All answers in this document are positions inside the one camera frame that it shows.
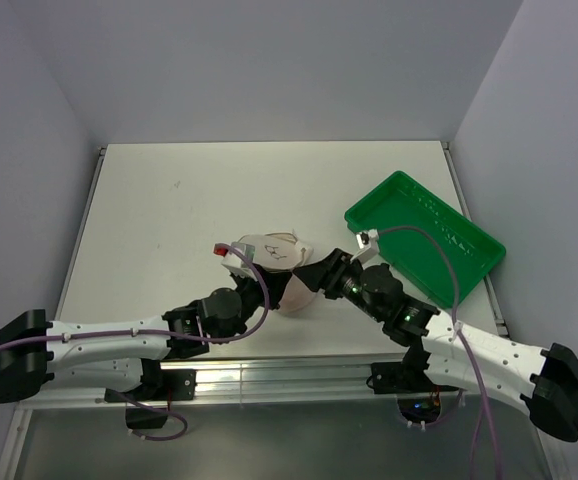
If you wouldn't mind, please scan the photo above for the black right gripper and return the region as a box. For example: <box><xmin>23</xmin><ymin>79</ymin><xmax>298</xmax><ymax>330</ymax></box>
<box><xmin>293</xmin><ymin>247</ymin><xmax>385</xmax><ymax>322</ymax></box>

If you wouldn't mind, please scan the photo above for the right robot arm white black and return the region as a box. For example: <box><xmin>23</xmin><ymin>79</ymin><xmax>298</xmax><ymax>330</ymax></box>
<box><xmin>294</xmin><ymin>249</ymin><xmax>578</xmax><ymax>442</ymax></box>

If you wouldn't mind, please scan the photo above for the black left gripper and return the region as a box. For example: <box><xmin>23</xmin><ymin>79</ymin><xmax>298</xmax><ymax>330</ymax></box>
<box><xmin>218</xmin><ymin>262</ymin><xmax>291</xmax><ymax>343</ymax></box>

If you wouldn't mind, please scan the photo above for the round mesh laundry bag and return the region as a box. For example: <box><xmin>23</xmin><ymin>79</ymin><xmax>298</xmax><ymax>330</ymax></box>
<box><xmin>238</xmin><ymin>231</ymin><xmax>316</xmax><ymax>316</ymax></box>

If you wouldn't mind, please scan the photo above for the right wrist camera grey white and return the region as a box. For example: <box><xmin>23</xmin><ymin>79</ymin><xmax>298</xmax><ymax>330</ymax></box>
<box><xmin>352</xmin><ymin>229</ymin><xmax>380</xmax><ymax>264</ymax></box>

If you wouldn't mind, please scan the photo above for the aluminium mounting rail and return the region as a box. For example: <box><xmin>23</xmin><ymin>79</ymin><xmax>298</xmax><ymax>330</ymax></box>
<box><xmin>43</xmin><ymin>352</ymin><xmax>515</xmax><ymax>407</ymax></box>

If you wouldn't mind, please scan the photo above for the green plastic tray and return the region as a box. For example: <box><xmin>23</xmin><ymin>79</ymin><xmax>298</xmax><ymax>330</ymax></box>
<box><xmin>344</xmin><ymin>171</ymin><xmax>506</xmax><ymax>308</ymax></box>

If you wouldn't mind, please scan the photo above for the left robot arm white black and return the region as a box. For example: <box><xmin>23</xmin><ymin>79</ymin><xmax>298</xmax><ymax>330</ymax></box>
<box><xmin>0</xmin><ymin>271</ymin><xmax>292</xmax><ymax>404</ymax></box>

